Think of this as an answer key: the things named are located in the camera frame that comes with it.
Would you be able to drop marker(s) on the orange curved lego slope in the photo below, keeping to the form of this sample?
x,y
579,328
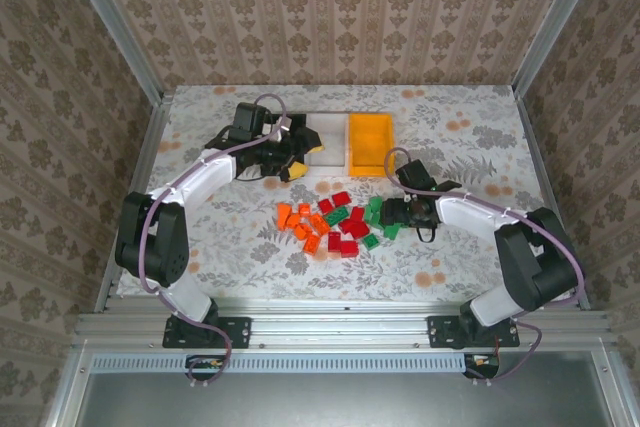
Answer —
x,y
284,217

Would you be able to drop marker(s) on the red lego brick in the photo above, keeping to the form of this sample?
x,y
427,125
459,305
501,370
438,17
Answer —
x,y
359,229
356,213
325,205
345,224
342,198
334,242
349,248

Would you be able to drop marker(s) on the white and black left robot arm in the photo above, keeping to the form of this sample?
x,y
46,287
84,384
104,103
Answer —
x,y
165,247

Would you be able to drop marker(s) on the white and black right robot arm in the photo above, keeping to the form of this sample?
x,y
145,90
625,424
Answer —
x,y
530,267

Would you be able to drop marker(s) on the black plastic container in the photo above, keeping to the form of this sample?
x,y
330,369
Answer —
x,y
299,121

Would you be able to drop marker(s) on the white plastic container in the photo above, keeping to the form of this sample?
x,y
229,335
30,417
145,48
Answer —
x,y
332,147

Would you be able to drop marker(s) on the floral patterned table cover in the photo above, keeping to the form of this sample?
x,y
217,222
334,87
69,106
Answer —
x,y
450,257

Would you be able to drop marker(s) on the orange plastic container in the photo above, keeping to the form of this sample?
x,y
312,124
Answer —
x,y
370,142

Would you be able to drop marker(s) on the black connector box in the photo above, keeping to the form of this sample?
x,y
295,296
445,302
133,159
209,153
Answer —
x,y
482,362
205,363

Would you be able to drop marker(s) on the grey metal sheet panel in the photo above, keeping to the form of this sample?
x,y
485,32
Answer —
x,y
340,402

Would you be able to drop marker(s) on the aluminium front frame rail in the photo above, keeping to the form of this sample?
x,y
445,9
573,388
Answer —
x,y
340,324

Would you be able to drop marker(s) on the aluminium side frame rail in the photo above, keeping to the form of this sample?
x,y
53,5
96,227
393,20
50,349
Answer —
x,y
550,187
145,162

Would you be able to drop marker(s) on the aluminium frame post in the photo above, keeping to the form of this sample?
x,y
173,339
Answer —
x,y
112,27
555,22

